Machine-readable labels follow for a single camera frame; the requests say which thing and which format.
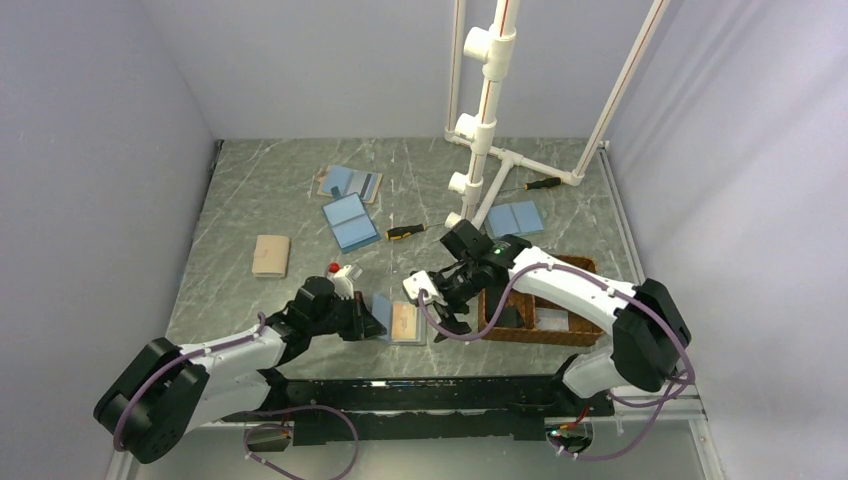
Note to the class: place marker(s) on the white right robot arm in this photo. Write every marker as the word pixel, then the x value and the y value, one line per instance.
pixel 586 294

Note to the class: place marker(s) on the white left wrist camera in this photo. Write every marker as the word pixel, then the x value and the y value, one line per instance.
pixel 343 278

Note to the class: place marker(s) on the grey leather card holder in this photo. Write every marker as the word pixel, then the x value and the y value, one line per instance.
pixel 381 308

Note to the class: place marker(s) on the aluminium extrusion rail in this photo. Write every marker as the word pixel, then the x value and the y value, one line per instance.
pixel 569 435

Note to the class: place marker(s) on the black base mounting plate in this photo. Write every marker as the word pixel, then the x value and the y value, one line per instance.
pixel 518 407

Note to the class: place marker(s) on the tan card holder with cards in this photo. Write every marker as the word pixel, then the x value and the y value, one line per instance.
pixel 348 181

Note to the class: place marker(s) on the white card in basket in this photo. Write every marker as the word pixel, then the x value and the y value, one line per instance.
pixel 552 319

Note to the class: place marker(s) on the right side aluminium rail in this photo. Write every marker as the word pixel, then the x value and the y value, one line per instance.
pixel 619 199

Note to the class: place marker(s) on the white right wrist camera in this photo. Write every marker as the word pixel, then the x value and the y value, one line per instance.
pixel 420 289

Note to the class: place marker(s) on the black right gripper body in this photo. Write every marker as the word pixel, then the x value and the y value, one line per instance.
pixel 462 280

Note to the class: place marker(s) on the blue card holder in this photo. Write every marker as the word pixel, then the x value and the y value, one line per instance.
pixel 350 223
pixel 515 218

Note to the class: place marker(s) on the beige closed card holder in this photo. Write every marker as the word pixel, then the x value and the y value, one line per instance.
pixel 271 256

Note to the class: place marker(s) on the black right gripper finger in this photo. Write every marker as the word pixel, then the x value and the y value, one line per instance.
pixel 449 327
pixel 453 305

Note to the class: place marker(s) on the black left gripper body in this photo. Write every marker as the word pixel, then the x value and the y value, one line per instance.
pixel 340 318

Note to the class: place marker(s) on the white PVC pipe frame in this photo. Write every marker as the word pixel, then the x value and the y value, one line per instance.
pixel 489 166

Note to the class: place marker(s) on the blue card holder on green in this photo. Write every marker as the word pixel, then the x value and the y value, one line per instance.
pixel 515 218

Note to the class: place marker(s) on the brown woven basket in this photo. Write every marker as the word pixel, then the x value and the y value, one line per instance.
pixel 582 333

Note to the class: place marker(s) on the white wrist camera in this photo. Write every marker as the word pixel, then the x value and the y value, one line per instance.
pixel 343 278
pixel 420 289

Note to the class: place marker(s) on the tan card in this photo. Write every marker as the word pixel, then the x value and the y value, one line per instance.
pixel 404 323

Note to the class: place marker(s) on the black yellow screwdriver near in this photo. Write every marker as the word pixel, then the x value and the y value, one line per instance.
pixel 401 232

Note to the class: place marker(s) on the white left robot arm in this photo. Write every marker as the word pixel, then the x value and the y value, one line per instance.
pixel 168 390

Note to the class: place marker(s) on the black orange screwdriver far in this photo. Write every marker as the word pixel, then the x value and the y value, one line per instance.
pixel 546 183

